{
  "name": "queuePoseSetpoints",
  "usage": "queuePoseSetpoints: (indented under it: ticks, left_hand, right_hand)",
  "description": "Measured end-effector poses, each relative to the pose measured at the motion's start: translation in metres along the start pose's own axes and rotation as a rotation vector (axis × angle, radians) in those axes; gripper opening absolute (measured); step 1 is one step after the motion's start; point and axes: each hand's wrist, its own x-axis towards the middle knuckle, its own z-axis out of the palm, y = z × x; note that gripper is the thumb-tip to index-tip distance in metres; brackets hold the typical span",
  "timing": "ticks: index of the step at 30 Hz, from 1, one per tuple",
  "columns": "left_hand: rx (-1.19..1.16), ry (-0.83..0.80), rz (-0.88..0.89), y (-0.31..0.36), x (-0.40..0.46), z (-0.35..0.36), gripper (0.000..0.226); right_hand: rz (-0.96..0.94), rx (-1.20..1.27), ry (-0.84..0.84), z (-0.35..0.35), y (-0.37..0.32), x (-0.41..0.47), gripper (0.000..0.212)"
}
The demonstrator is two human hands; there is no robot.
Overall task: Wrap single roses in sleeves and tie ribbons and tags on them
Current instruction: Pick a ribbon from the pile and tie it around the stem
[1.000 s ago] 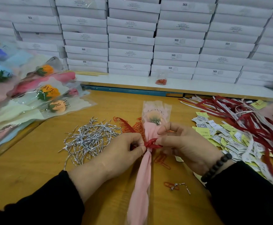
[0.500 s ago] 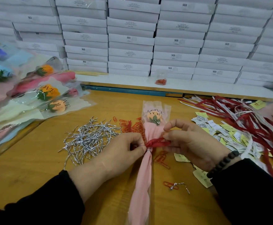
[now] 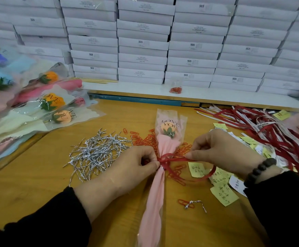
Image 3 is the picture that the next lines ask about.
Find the person's right hand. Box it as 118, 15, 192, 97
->
184, 128, 266, 178

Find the person's left hand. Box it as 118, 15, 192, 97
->
73, 145, 162, 223

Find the pile of yellow white tags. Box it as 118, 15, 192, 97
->
188, 109, 299, 207

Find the single red ribbon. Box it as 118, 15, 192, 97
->
157, 152, 218, 186

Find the pile of red ribbons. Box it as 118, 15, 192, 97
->
196, 104, 299, 186

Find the pink flower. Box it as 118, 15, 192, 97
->
136, 108, 188, 247

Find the pile of flowers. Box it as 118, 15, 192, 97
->
0, 42, 105, 168

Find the person's left forearm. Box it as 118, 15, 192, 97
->
0, 186, 93, 247

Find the person's right forearm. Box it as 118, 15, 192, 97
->
244, 169, 299, 247

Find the pile of silver twist ties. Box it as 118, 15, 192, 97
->
63, 128, 132, 184

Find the pile of orange paper clips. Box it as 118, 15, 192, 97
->
123, 127, 208, 213

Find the long white board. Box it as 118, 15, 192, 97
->
83, 81, 299, 110

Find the small bag of red clips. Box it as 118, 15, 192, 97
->
169, 80, 183, 95

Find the wooden sticks bundle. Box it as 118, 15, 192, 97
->
80, 78, 118, 84

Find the black bead bracelet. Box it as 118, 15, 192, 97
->
243, 158, 278, 188

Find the wall of stacked white boxes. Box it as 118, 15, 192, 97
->
0, 0, 299, 96

